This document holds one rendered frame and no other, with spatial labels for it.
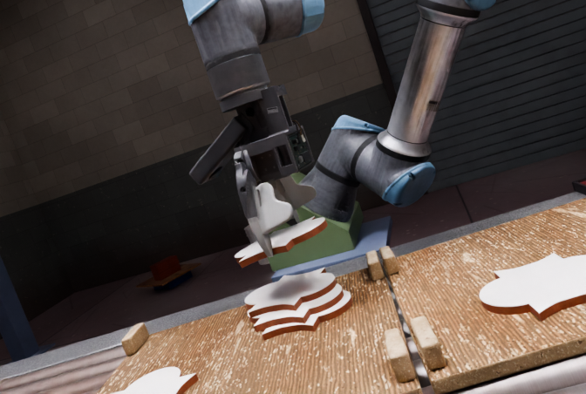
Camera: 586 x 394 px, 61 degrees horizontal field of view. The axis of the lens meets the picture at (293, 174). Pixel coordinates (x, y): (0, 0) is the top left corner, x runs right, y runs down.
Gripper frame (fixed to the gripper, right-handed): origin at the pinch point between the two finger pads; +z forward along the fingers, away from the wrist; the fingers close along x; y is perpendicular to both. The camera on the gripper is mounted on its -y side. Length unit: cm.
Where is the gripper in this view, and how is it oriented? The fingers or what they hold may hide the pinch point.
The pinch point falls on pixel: (279, 238)
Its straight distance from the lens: 69.5
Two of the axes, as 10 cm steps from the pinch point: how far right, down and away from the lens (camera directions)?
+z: 3.2, 9.4, 1.1
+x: 3.3, -2.2, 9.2
